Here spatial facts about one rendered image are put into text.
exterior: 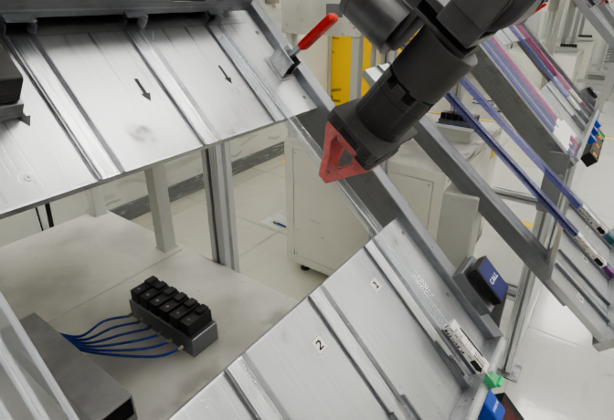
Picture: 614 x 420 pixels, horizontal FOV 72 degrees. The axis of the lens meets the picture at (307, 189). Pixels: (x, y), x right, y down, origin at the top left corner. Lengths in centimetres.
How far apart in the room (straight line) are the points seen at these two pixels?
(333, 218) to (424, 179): 42
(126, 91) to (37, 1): 10
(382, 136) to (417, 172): 100
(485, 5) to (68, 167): 34
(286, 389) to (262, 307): 40
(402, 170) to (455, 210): 67
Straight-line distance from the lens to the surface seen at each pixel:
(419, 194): 144
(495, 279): 59
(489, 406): 56
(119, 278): 91
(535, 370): 169
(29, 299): 94
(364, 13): 41
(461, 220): 79
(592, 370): 178
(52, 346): 74
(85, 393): 65
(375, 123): 42
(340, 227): 166
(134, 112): 43
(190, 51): 52
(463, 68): 39
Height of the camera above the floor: 111
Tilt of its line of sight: 24 degrees down
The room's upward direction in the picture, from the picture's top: straight up
